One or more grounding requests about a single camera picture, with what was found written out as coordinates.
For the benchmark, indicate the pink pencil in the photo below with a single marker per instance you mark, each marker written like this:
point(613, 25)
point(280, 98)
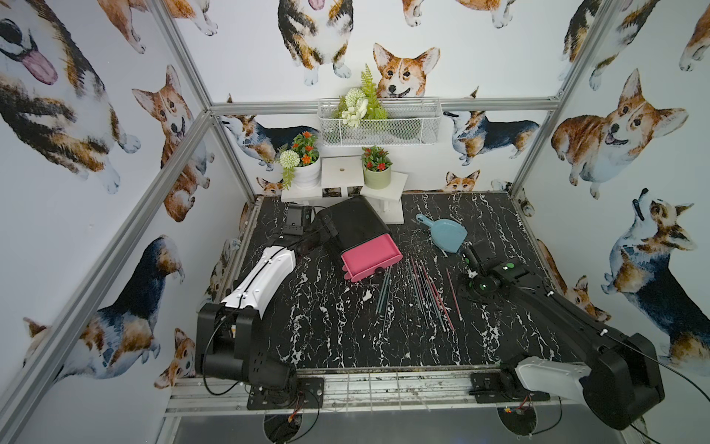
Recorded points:
point(454, 295)

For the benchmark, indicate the black drawer cabinet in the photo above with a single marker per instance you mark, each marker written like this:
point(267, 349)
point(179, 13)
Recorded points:
point(357, 223)

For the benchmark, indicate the white wire basket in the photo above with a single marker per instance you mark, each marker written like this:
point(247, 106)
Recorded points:
point(409, 122)

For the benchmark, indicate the red pencil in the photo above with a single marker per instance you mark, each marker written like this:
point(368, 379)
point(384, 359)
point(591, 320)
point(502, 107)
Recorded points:
point(445, 315)

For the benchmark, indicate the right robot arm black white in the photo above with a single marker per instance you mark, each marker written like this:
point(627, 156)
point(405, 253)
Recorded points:
point(615, 376)

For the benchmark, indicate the green white artificial fern flowers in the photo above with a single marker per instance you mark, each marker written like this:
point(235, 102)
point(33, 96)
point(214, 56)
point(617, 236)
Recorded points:
point(361, 103)

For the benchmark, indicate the teal plastic dustpan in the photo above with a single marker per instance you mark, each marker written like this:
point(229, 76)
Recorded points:
point(448, 235)

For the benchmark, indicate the white pot orange flowers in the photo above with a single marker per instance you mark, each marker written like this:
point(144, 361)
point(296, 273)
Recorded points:
point(300, 161)

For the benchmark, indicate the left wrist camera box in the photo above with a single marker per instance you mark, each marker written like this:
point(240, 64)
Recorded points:
point(299, 218)

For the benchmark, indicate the green pot red flowers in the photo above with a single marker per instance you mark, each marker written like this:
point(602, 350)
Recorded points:
point(377, 167)

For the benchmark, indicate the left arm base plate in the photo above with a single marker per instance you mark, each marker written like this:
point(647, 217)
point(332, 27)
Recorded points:
point(302, 392)

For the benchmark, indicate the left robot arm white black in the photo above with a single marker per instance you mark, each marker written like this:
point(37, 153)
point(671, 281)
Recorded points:
point(230, 338)

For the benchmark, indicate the white stepped display stand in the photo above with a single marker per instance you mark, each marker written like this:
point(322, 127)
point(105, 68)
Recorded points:
point(333, 179)

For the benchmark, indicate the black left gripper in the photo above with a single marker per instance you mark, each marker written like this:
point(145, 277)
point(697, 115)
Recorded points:
point(310, 236)

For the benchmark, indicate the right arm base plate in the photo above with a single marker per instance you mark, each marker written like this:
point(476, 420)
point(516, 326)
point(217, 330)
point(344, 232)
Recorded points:
point(501, 386)

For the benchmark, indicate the teal pencil right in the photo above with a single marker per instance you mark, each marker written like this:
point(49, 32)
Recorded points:
point(430, 292)

